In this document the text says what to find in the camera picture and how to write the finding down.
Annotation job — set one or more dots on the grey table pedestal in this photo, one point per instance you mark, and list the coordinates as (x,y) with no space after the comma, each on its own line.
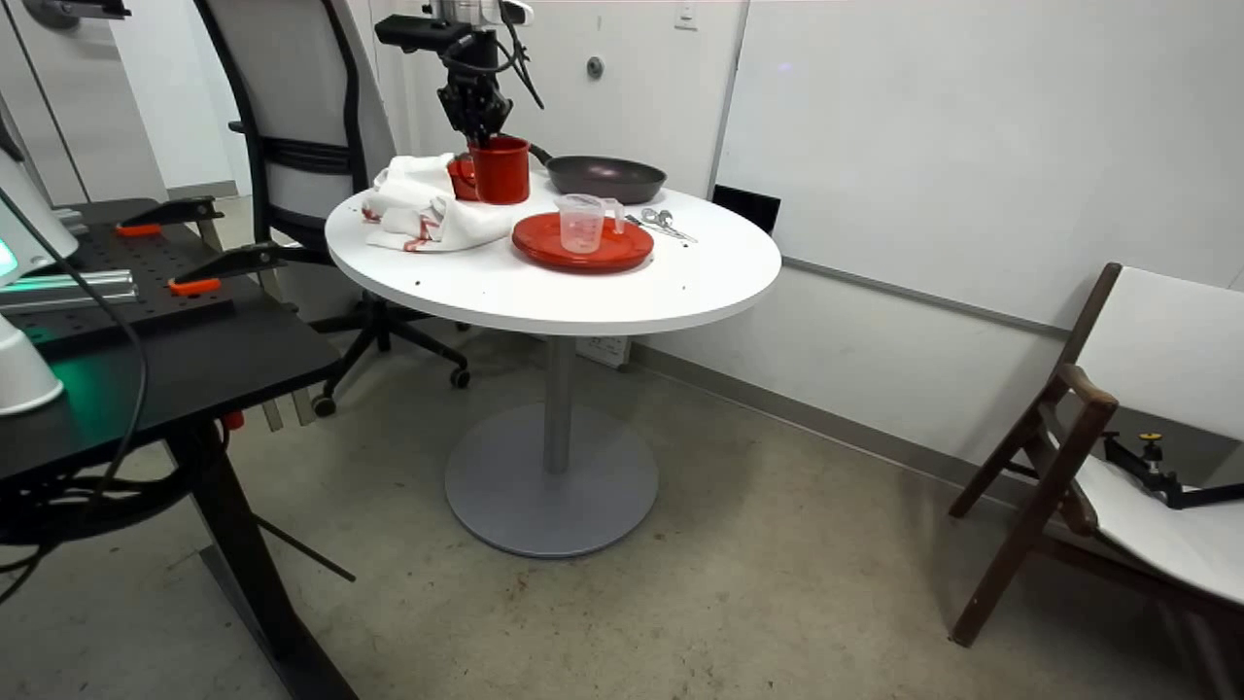
(550,490)

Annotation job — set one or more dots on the wooden folding chair white seat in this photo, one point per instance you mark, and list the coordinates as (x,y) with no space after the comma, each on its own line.
(1050,451)

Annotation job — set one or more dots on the black frying pan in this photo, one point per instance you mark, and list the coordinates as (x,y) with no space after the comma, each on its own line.
(609,175)

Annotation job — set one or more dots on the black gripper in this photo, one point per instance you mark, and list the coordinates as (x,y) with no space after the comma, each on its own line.
(475,80)

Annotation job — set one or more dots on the black box by wall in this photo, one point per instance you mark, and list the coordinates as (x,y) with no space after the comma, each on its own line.
(753,208)

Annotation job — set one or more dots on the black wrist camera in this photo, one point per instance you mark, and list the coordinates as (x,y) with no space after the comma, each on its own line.
(414,32)

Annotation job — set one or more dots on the clear plastic cup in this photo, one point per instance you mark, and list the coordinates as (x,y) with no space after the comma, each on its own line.
(581,228)

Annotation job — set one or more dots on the red plate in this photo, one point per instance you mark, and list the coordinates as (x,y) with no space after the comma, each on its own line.
(624,250)

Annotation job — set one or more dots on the round wall knob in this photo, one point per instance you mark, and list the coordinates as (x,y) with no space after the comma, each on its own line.
(592,68)

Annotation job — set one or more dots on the red mug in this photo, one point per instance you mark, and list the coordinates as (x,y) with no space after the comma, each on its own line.
(507,175)

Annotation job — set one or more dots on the grey wall conduit strip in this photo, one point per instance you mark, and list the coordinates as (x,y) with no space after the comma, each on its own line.
(933,297)

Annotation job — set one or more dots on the aluminium rail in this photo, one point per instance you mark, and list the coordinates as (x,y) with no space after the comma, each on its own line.
(65,286)

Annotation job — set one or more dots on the black mesh office chair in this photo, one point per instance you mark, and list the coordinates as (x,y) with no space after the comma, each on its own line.
(306,80)

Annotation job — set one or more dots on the black desk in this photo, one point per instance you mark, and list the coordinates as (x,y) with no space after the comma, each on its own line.
(195,361)

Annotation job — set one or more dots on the black orange bar clamp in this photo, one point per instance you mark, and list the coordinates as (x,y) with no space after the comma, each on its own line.
(138,232)
(195,290)

